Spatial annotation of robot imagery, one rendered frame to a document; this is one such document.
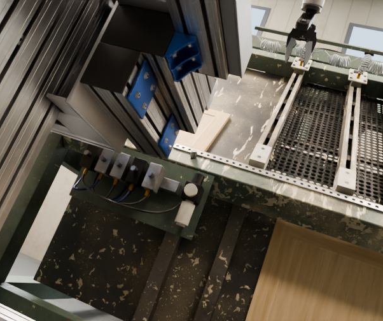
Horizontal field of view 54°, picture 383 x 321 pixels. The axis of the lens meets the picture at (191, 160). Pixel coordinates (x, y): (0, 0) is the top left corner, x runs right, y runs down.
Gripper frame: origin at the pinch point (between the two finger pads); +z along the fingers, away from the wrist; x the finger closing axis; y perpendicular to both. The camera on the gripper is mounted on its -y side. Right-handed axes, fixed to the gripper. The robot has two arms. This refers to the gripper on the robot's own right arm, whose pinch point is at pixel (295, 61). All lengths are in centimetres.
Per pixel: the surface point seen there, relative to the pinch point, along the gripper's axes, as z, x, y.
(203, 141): 38.9, 27.3, 1.5
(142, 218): 66, 34, -31
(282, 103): 16.3, 3.9, 42.5
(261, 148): 34.8, 3.3, -1.8
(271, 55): -10, 22, 92
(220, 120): 30.2, 27.4, 21.3
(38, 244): 212, 210, 150
